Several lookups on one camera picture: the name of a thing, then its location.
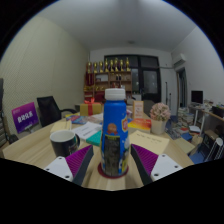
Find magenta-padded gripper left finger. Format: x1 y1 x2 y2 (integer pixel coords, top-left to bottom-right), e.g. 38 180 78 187
43 144 95 187

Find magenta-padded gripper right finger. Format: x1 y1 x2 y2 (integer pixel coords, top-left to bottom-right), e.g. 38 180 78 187
130 143 184 187

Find blue drink bottle white cap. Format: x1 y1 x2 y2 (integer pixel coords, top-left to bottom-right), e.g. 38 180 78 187
99 87 130 178

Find yellow envelope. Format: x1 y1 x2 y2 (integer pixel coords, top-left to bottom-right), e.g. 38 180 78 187
128 129 170 156

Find black mug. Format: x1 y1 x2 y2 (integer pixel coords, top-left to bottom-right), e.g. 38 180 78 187
49 129 81 158

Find teal book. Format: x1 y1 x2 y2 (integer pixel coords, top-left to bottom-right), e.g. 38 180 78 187
85 129 103 148

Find white book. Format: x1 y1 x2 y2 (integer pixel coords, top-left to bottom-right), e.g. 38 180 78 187
70 121 103 140

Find orange book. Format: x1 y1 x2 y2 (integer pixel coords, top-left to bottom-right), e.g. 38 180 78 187
127 117 153 134

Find yellow notepad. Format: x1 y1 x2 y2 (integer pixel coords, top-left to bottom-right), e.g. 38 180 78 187
49 119 73 134

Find pink flowers in white pot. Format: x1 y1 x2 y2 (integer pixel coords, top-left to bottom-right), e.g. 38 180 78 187
149 102 172 136

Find orange standing box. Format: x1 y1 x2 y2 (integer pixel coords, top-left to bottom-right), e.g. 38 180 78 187
132 100 145 120

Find yellow gift box red ribbon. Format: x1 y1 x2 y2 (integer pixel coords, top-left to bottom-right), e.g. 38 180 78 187
79 98 103 117

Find black office chair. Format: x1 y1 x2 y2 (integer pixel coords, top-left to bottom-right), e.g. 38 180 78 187
36 95 78 128

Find purple sign board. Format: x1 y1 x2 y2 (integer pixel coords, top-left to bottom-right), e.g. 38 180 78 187
11 101 40 134

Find black bag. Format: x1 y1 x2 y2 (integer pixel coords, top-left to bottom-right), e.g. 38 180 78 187
7 133 19 145

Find white round stool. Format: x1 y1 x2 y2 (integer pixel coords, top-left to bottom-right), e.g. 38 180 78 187
206 137 224 163

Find black computer monitor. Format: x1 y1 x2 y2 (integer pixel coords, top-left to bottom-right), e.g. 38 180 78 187
190 90 204 105

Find wooden shelf unit with trophies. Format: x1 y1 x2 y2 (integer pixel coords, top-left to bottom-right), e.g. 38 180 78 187
83 58 133 103

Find white wall air conditioner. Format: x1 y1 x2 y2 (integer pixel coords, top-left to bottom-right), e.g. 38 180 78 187
171 53 188 69

